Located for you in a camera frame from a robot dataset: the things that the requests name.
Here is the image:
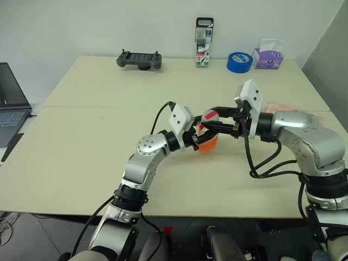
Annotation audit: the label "blue tape roll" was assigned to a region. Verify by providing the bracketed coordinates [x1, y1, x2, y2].
[226, 51, 253, 74]

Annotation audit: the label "dark grey laptop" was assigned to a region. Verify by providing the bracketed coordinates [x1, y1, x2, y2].
[0, 62, 34, 149]

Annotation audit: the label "orange drink bottle red label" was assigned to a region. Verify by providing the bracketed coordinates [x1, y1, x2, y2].
[194, 108, 221, 155]

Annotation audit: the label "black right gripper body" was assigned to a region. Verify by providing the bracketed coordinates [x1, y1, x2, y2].
[231, 107, 252, 139]

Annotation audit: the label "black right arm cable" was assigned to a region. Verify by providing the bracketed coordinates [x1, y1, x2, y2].
[242, 121, 327, 245]

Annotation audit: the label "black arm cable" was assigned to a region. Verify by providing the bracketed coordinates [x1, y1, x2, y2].
[71, 194, 163, 258]
[242, 121, 327, 245]

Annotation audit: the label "grey handheld game controller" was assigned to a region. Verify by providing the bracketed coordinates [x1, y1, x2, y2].
[116, 48, 163, 71]

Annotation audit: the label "purple tissue box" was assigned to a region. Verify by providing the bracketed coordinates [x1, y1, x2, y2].
[252, 38, 285, 70]

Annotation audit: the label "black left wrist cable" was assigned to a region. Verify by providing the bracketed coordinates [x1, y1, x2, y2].
[150, 101, 176, 135]

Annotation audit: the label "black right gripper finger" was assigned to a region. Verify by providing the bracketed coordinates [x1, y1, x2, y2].
[202, 122, 236, 134]
[214, 105, 238, 118]

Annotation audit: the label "grey floor cables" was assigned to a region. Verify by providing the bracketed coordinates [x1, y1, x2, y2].
[0, 209, 22, 244]

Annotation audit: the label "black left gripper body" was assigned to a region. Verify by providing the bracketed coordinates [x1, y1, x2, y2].
[182, 127, 201, 152]

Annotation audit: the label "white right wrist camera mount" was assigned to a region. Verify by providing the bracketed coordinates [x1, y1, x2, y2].
[234, 79, 264, 140]

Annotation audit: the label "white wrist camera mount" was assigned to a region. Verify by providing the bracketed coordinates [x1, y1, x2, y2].
[169, 104, 195, 134]
[234, 79, 264, 140]

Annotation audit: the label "marker pen pack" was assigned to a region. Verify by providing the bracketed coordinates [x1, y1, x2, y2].
[195, 17, 214, 69]

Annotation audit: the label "dark rounded shape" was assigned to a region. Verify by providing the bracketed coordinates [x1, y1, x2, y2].
[200, 225, 247, 261]

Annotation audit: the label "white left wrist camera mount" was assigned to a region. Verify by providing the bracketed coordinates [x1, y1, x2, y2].
[169, 104, 195, 134]

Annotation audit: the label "black left upper arm cable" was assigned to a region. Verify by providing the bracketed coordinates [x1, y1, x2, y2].
[71, 194, 163, 258]

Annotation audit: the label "pink translucent plastic bag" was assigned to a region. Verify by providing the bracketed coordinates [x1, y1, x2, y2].
[261, 101, 327, 123]

